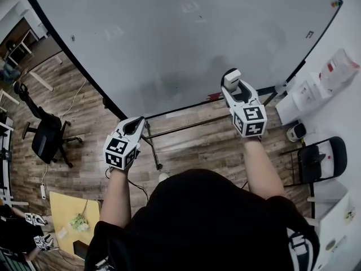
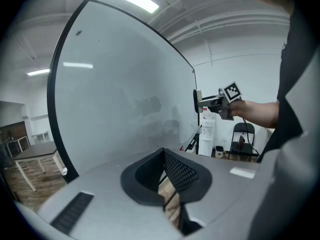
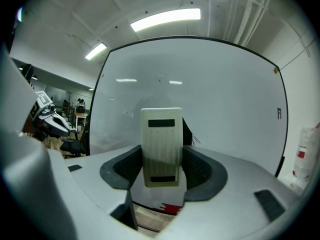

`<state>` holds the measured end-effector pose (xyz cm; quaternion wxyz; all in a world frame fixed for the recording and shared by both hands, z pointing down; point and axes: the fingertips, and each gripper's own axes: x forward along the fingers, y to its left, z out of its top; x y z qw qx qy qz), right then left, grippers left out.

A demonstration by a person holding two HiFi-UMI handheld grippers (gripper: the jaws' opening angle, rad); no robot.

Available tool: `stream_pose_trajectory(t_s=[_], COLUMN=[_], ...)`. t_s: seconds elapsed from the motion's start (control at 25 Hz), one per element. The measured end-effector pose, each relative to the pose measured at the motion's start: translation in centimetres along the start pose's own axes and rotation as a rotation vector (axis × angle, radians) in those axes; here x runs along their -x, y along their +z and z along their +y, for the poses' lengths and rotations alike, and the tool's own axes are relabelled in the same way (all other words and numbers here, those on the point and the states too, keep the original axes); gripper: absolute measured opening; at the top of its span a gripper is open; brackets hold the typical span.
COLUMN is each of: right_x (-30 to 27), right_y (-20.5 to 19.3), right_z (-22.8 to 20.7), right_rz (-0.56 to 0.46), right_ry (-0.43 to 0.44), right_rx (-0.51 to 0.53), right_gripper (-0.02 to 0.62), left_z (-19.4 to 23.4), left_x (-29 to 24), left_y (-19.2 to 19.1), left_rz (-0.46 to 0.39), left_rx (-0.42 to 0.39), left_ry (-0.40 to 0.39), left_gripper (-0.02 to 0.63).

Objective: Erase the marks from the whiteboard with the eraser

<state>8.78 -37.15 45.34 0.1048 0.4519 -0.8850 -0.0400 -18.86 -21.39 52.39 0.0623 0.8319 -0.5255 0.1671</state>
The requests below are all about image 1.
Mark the small white device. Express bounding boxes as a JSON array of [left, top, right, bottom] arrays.
[[286, 123, 307, 143]]

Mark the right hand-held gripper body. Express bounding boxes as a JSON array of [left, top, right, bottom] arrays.
[[228, 97, 268, 138]]

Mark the black metal whiteboard stand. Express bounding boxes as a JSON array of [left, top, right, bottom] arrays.
[[103, 85, 280, 171]]

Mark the black office chair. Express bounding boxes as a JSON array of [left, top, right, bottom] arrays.
[[13, 81, 83, 168]]

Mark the white and black eraser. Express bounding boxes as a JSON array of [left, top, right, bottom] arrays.
[[223, 68, 243, 93]]

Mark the black folding chair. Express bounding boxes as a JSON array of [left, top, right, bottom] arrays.
[[280, 136, 347, 188]]

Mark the light wooden table leg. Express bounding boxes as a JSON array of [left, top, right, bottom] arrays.
[[27, 55, 63, 92]]

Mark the white desk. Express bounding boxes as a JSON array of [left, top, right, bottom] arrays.
[[4, 29, 39, 67]]

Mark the white side table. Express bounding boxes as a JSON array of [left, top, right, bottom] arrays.
[[307, 179, 361, 271]]

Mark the large black-framed whiteboard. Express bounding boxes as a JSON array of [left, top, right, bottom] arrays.
[[27, 0, 344, 121]]

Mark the clear plastic bag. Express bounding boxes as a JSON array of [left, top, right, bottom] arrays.
[[319, 48, 361, 92]]

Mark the bunch of pale green flowers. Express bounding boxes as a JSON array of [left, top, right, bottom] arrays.
[[68, 198, 91, 231]]

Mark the small yellow wooden table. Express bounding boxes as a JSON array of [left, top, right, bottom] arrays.
[[49, 191, 102, 261]]

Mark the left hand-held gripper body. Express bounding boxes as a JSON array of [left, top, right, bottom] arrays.
[[104, 132, 141, 172]]

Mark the white metal desk frame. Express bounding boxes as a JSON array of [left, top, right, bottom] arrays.
[[0, 116, 29, 207]]

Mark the black cable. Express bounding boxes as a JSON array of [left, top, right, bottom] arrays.
[[105, 165, 149, 204]]

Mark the person's right forearm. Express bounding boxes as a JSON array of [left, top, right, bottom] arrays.
[[242, 136, 288, 200]]

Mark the person's left forearm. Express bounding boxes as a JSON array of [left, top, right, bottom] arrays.
[[99, 167, 134, 229]]

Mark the person's black shirt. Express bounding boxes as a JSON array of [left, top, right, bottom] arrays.
[[83, 168, 322, 271]]

